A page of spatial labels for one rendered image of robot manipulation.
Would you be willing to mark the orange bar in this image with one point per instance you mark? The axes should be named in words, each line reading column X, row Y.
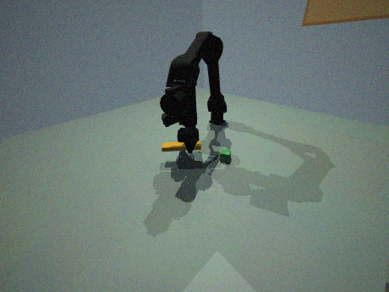
column 178, row 146

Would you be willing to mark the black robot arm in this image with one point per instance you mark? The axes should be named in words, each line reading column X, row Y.
column 185, row 69

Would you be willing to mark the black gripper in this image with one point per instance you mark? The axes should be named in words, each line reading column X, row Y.
column 189, row 135

